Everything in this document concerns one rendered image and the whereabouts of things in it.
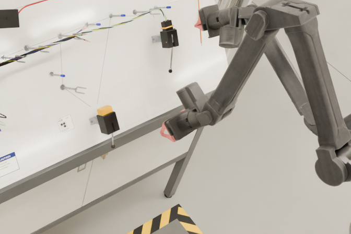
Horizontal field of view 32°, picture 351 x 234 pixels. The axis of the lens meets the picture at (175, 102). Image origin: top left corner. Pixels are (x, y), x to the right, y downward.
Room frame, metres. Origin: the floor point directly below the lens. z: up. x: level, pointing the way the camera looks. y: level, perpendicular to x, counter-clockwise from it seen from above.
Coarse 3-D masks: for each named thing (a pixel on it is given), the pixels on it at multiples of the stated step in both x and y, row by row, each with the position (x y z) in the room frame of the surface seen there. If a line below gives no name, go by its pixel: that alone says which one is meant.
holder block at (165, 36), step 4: (160, 32) 1.54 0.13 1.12; (164, 32) 1.53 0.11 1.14; (168, 32) 1.53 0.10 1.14; (172, 32) 1.54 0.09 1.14; (176, 32) 1.55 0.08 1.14; (160, 36) 1.53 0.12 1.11; (164, 36) 1.53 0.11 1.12; (168, 36) 1.52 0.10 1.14; (176, 36) 1.54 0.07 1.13; (164, 40) 1.52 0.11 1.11; (168, 40) 1.51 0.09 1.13; (176, 40) 1.53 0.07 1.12; (164, 44) 1.52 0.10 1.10; (168, 44) 1.50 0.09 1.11; (172, 44) 1.51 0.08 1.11; (176, 44) 1.52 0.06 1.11
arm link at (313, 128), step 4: (348, 116) 1.29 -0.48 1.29; (304, 120) 1.26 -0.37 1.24; (344, 120) 1.28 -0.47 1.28; (348, 120) 1.28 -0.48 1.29; (308, 124) 1.25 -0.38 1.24; (348, 124) 1.27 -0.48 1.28; (308, 128) 1.28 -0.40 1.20; (312, 128) 1.24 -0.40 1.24; (316, 128) 1.24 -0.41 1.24; (348, 128) 1.26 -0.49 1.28; (312, 132) 1.28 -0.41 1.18; (316, 132) 1.24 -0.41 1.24
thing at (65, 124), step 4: (64, 116) 1.18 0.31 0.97; (68, 116) 1.19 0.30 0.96; (60, 120) 1.17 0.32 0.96; (64, 120) 1.18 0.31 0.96; (68, 120) 1.19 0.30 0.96; (72, 120) 1.19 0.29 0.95; (60, 124) 1.16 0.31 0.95; (64, 124) 1.17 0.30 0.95; (68, 124) 1.18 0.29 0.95; (72, 124) 1.19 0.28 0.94; (60, 128) 1.15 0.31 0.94; (64, 128) 1.16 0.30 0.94; (68, 128) 1.17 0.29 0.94; (72, 128) 1.18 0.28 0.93; (64, 132) 1.15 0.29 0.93
